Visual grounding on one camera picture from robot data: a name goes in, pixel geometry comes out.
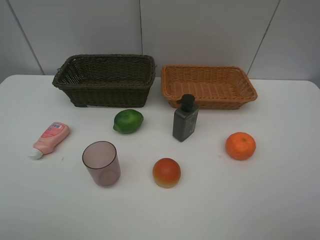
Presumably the dark green pump bottle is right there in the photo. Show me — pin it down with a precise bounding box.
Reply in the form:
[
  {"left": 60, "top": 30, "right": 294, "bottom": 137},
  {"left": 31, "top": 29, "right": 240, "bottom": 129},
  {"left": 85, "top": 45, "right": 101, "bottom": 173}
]
[{"left": 172, "top": 94, "right": 200, "bottom": 142}]

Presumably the green lime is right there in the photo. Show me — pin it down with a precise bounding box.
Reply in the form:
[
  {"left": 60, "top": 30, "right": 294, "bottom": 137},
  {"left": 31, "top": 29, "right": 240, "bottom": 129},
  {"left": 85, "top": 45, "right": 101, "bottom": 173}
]
[{"left": 113, "top": 109, "right": 144, "bottom": 134}]

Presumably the red yellow peach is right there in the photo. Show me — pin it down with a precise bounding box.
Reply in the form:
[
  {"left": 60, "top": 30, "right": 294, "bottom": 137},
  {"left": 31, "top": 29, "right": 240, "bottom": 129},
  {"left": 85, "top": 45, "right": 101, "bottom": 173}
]
[{"left": 152, "top": 158, "right": 181, "bottom": 188}]

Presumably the translucent purple plastic cup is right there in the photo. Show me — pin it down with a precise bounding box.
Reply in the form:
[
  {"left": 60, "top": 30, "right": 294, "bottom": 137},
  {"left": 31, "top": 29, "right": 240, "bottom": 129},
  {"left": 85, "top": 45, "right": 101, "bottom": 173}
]
[{"left": 82, "top": 141, "right": 121, "bottom": 187}]

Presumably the orange mandarin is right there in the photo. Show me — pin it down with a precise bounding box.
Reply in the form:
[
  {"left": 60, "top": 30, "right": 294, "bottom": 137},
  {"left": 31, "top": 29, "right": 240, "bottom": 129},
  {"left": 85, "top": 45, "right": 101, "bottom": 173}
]
[{"left": 225, "top": 132, "right": 256, "bottom": 161}]

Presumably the pink lotion tube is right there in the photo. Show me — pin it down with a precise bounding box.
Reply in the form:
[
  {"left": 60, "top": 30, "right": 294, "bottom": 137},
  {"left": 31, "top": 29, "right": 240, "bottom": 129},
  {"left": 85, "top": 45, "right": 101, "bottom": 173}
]
[{"left": 28, "top": 122, "right": 70, "bottom": 160}]

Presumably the light orange wicker basket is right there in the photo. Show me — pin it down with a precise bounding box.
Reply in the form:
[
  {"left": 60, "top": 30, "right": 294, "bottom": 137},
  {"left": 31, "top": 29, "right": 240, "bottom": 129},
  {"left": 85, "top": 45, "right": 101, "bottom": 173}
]
[{"left": 161, "top": 64, "right": 258, "bottom": 110}]

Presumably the dark brown wicker basket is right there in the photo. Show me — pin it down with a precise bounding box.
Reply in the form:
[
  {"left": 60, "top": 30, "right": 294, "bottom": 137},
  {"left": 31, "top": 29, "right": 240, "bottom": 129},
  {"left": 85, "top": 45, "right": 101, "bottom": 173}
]
[{"left": 52, "top": 54, "right": 156, "bottom": 108}]

